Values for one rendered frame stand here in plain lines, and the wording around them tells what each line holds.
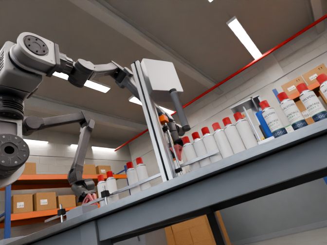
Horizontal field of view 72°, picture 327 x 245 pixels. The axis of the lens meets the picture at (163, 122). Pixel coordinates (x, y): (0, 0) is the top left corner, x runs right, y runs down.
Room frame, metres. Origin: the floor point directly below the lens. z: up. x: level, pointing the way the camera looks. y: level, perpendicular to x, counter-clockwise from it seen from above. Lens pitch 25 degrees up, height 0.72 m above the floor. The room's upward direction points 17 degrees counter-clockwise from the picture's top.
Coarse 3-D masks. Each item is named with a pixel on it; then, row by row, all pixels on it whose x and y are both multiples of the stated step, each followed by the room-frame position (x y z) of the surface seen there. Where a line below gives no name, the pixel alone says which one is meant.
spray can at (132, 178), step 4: (128, 164) 1.13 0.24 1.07; (132, 164) 1.14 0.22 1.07; (128, 168) 1.13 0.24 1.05; (132, 168) 1.13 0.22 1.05; (128, 172) 1.12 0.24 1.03; (132, 172) 1.12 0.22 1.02; (136, 172) 1.14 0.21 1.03; (128, 176) 1.12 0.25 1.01; (132, 176) 1.12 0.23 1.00; (136, 176) 1.13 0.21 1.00; (128, 180) 1.12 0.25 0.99; (132, 180) 1.12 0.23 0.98; (136, 180) 1.13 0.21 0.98; (128, 184) 1.13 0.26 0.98; (132, 188) 1.12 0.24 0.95; (136, 188) 1.12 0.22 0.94; (132, 192) 1.12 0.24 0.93; (136, 192) 1.12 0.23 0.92
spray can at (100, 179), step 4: (100, 176) 1.20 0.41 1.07; (100, 180) 1.19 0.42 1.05; (104, 180) 1.21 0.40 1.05; (100, 184) 1.19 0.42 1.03; (104, 184) 1.19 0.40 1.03; (100, 188) 1.19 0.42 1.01; (100, 192) 1.19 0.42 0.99; (100, 196) 1.19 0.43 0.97; (104, 200) 1.19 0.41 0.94; (108, 200) 1.20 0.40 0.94; (100, 204) 1.19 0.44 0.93; (104, 204) 1.19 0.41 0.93
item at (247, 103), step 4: (256, 96) 0.93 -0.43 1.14; (248, 100) 0.94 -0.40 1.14; (256, 100) 0.97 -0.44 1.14; (240, 104) 0.96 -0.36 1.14; (244, 104) 0.97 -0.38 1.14; (248, 104) 0.98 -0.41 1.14; (252, 104) 1.00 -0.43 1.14; (256, 104) 1.01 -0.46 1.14; (232, 108) 0.98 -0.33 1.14; (236, 108) 0.99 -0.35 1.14; (240, 108) 1.01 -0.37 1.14; (248, 108) 1.04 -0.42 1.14; (236, 112) 1.04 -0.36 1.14; (240, 112) 1.06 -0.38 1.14
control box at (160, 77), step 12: (144, 60) 0.86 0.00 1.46; (156, 60) 0.89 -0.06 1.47; (144, 72) 0.88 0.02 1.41; (156, 72) 0.88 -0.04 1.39; (168, 72) 0.92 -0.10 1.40; (156, 84) 0.87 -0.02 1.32; (168, 84) 0.91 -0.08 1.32; (180, 84) 0.95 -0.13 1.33; (156, 96) 0.92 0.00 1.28; (168, 96) 0.95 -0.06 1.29
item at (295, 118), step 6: (282, 96) 0.84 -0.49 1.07; (282, 102) 0.84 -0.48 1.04; (288, 102) 0.83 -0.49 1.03; (282, 108) 0.86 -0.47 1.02; (288, 108) 0.84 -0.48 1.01; (294, 108) 0.83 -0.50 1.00; (288, 114) 0.85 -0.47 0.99; (294, 114) 0.83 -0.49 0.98; (300, 114) 0.83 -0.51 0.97; (288, 120) 0.87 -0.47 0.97; (294, 120) 0.84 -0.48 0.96; (300, 120) 0.83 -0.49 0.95; (294, 126) 0.85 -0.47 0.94; (300, 126) 0.83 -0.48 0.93
